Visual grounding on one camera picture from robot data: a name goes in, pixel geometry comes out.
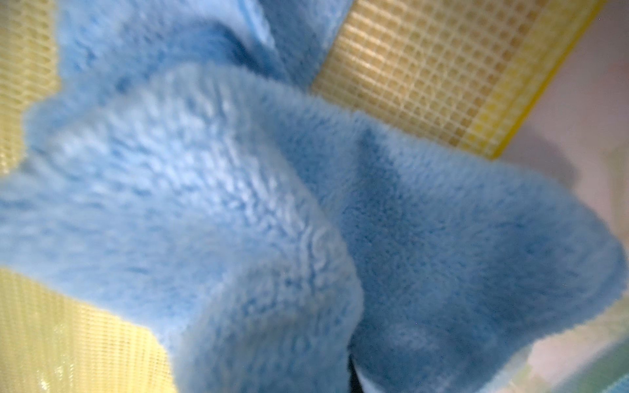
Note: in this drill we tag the light blue cleaning cloth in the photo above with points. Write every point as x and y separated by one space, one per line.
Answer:
185 180

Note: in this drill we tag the yellow mesh document bag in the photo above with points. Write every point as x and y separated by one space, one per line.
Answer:
465 73

